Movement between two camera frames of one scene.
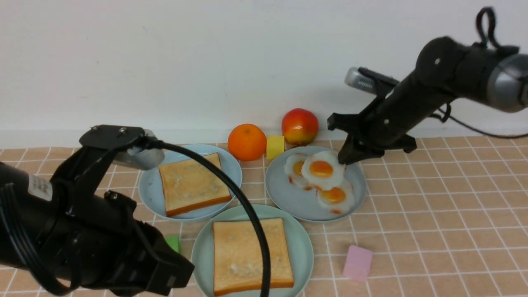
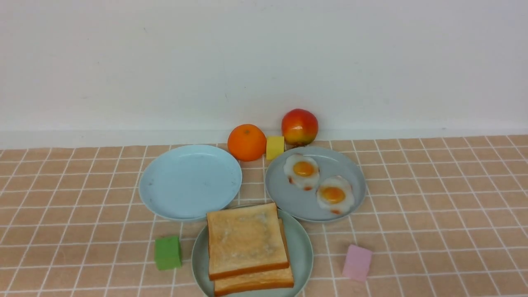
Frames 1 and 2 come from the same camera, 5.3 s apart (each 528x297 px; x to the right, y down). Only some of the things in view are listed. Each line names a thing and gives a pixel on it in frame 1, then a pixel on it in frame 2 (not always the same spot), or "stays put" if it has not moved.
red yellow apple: x=300 y=127 stays put
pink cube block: x=357 y=263 stays put
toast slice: x=192 y=184 → x=279 y=277
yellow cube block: x=275 y=144 stays put
